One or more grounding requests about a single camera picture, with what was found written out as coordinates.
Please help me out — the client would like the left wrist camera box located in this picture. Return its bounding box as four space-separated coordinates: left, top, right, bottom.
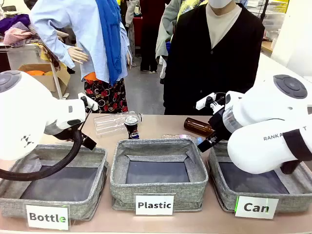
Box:
77 92 98 113

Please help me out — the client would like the pile of colourful clothes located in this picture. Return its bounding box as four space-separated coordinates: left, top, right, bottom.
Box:
0 13 39 47

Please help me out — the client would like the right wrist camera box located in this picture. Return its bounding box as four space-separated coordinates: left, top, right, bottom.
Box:
195 92 226 114

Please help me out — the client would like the blue scarf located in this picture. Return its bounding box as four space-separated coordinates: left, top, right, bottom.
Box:
95 0 122 86

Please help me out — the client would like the black red floral skirt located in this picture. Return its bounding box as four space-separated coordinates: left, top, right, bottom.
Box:
84 78 129 114

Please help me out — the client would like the white Bottle label sign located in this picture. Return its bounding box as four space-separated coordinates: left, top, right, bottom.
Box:
25 204 71 231

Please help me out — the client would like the light blue mannequin shirt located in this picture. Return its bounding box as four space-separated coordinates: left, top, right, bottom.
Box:
29 0 132 85

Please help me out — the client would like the bystander in grey-green jacket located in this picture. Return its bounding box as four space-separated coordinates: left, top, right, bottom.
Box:
155 0 186 85

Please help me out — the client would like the large clear plastic bottle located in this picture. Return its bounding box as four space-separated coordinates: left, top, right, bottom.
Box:
93 111 144 136

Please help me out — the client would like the bystander in dark clothes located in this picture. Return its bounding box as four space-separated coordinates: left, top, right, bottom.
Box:
139 0 171 74

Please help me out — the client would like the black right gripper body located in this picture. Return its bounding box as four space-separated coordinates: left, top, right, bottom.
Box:
208 106 234 147

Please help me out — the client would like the small pink-label plastic bottle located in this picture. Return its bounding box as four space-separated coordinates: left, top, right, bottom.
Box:
162 133 203 146

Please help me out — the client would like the brown glass bottle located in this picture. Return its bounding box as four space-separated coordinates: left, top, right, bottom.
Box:
183 117 216 137

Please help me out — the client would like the grey fabric basket labelled Bottle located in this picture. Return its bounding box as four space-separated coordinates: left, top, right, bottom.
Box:
0 143 109 221

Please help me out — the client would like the white Can label sign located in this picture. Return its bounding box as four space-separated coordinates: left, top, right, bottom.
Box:
234 195 279 219

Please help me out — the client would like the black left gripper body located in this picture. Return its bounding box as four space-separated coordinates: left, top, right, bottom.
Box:
44 122 85 142

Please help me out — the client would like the black stand pole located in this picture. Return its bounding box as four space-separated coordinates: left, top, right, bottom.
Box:
259 0 270 21

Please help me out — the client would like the brown cardboard box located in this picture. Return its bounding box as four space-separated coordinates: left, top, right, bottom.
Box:
18 62 71 93

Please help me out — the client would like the dark Pepsi drink can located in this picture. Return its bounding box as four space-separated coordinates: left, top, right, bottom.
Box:
123 116 141 140

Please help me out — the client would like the grey fabric basket labelled Can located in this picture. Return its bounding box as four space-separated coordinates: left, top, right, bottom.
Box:
207 141 312 213

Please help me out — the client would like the grey fabric basket labelled Plastic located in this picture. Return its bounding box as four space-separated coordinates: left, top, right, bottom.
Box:
109 138 210 212

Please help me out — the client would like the person in black cardigan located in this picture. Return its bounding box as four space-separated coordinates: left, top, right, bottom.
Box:
163 0 266 116

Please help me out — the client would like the white face mask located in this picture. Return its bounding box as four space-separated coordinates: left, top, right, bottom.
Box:
208 0 236 9

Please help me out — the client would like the white Plastic label sign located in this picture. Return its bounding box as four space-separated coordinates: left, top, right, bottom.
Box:
135 194 175 216

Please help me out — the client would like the plain white side table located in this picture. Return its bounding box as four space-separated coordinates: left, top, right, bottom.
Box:
253 52 312 83

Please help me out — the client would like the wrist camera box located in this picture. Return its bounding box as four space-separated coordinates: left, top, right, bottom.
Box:
195 92 226 114
77 92 98 113

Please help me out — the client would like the white table with clothes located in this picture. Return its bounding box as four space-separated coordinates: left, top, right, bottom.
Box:
0 42 64 99

